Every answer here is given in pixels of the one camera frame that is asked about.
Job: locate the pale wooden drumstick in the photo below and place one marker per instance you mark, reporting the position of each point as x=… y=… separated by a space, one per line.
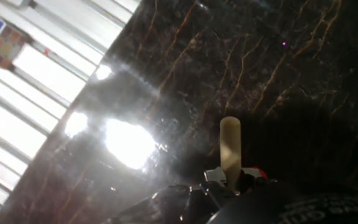
x=230 y=149

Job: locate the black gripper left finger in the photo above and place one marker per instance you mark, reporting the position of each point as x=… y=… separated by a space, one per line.
x=197 y=202

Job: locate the dark marble pattern mat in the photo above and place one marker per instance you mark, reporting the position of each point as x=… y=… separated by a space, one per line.
x=259 y=77

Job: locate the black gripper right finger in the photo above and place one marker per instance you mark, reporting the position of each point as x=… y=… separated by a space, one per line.
x=252 y=175

